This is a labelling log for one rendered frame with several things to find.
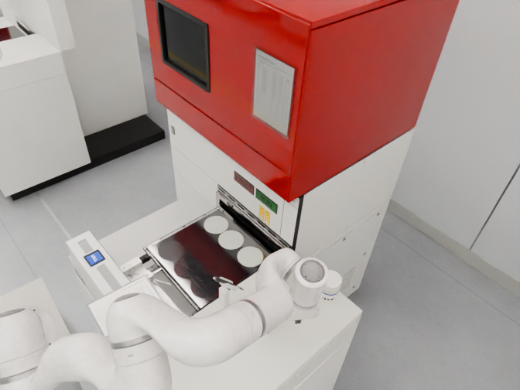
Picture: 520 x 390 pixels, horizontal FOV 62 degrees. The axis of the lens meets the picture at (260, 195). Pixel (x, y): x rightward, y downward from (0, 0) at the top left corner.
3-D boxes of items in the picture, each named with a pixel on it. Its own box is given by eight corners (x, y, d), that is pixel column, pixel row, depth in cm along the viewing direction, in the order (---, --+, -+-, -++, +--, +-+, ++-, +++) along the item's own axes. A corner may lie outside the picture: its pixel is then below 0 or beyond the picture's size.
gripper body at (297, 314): (288, 310, 115) (284, 324, 124) (325, 306, 116) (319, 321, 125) (284, 284, 120) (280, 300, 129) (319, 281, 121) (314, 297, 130)
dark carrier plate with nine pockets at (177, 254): (219, 210, 184) (218, 209, 184) (273, 259, 166) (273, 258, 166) (148, 249, 166) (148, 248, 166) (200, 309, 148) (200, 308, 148)
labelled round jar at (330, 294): (326, 282, 151) (330, 265, 144) (341, 295, 147) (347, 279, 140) (312, 293, 147) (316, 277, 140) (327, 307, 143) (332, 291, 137)
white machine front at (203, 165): (177, 167, 215) (170, 96, 188) (292, 268, 172) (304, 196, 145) (172, 169, 214) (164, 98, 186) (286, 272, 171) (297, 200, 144)
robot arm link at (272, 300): (202, 297, 97) (277, 262, 121) (251, 350, 90) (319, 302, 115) (217, 269, 93) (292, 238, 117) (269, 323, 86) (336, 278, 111)
